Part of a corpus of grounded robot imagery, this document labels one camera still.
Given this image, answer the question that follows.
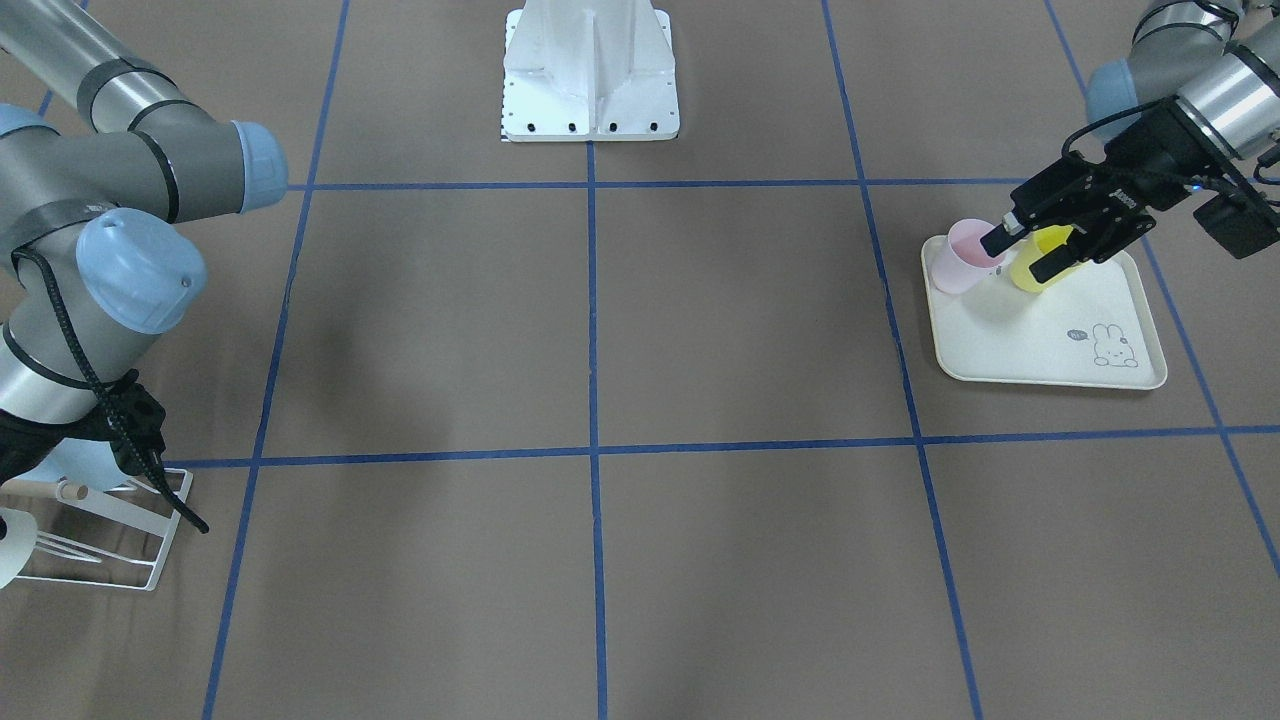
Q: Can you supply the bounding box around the pink plastic cup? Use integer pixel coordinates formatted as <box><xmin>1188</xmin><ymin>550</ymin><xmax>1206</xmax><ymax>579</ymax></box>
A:
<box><xmin>928</xmin><ymin>218</ymin><xmax>1007</xmax><ymax>295</ymax></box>

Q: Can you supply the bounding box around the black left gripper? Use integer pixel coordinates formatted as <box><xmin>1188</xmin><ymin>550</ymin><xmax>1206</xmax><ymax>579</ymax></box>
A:
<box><xmin>980</xmin><ymin>100</ymin><xmax>1236</xmax><ymax>286</ymax></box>

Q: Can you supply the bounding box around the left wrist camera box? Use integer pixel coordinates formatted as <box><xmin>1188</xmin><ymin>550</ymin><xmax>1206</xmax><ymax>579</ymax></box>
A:
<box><xmin>1193</xmin><ymin>193</ymin><xmax>1279</xmax><ymax>259</ymax></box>

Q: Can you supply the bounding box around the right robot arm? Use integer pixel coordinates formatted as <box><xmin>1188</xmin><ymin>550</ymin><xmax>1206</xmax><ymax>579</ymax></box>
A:
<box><xmin>1</xmin><ymin>1</ymin><xmax>289</xmax><ymax>480</ymax></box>

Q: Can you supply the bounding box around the yellow plastic cup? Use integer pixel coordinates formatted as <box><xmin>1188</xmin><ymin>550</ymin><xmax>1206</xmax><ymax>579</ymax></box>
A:
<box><xmin>1007</xmin><ymin>225</ymin><xmax>1079</xmax><ymax>293</ymax></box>

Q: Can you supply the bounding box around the white translucent cup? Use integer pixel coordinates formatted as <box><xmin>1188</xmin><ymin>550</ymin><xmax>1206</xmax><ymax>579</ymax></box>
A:
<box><xmin>1</xmin><ymin>507</ymin><xmax>38</xmax><ymax>589</ymax></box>

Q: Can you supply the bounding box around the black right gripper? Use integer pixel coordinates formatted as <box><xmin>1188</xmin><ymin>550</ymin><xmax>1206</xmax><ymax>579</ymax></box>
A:
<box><xmin>1</xmin><ymin>380</ymin><xmax>166</xmax><ymax>482</ymax></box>

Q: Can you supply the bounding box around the cream tray with bear drawing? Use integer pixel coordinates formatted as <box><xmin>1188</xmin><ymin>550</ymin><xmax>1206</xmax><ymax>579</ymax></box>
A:
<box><xmin>924</xmin><ymin>252</ymin><xmax>1169</xmax><ymax>391</ymax></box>

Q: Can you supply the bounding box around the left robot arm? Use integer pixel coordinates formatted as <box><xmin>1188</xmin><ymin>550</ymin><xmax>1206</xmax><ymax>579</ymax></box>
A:
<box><xmin>980</xmin><ymin>1</ymin><xmax>1279</xmax><ymax>283</ymax></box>

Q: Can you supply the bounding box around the white wire cup rack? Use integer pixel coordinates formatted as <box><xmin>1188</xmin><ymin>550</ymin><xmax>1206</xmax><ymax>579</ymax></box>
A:
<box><xmin>3</xmin><ymin>479</ymin><xmax>183</xmax><ymax>592</ymax></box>

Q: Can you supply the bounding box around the light blue plastic cup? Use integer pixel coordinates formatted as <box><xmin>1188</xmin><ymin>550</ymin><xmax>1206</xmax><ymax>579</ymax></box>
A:
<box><xmin>20</xmin><ymin>438</ymin><xmax>129</xmax><ymax>492</ymax></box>

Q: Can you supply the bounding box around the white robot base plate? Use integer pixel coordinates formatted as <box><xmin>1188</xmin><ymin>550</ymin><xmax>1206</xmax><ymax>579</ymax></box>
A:
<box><xmin>500</xmin><ymin>1</ymin><xmax>681</xmax><ymax>143</ymax></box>

